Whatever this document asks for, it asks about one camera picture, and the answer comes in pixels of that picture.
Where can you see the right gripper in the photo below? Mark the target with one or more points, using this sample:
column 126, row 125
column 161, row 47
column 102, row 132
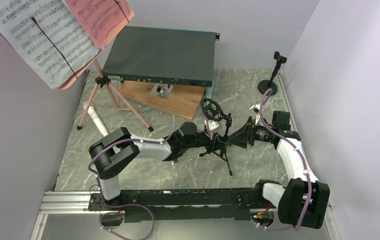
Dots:
column 240, row 137

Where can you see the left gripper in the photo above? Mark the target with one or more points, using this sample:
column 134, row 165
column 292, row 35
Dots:
column 215, row 145

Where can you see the black tripod mic stand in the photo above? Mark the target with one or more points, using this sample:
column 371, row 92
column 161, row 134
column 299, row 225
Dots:
column 213, row 111

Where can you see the black round-base mic stand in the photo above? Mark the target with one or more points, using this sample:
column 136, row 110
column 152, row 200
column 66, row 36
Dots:
column 265, row 84

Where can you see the white microphone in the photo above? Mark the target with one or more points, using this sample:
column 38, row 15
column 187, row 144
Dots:
column 97, row 121

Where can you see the pink music stand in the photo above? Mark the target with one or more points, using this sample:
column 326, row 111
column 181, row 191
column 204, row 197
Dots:
column 102, row 81

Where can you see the pink sheet music page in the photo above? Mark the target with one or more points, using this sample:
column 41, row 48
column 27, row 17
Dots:
column 101, row 19

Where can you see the green microphone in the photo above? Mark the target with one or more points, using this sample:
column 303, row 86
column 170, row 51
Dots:
column 211, row 90

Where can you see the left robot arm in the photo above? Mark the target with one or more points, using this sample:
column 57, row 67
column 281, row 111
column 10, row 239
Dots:
column 114, row 152

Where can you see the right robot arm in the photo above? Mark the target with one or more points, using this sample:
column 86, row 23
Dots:
column 304, row 200

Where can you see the wooden board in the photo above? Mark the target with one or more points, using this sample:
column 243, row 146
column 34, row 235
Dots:
column 182, row 100

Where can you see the dark rack audio unit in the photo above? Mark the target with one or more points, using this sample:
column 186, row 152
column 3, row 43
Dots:
column 163, row 56

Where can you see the white sheet music page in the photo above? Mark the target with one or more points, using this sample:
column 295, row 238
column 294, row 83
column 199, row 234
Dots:
column 48, row 38

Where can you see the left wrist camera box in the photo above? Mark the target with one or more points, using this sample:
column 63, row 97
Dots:
column 213, row 126

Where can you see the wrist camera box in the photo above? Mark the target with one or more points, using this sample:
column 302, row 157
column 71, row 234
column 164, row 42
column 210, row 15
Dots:
column 256, row 108
column 213, row 126

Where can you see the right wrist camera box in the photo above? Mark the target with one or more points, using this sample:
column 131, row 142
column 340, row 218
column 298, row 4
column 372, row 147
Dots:
column 256, row 108

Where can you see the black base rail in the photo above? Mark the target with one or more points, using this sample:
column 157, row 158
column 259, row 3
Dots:
column 181, row 204

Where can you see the metal bracket under unit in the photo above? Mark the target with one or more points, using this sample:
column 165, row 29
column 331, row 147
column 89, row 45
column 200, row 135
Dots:
column 161, row 90

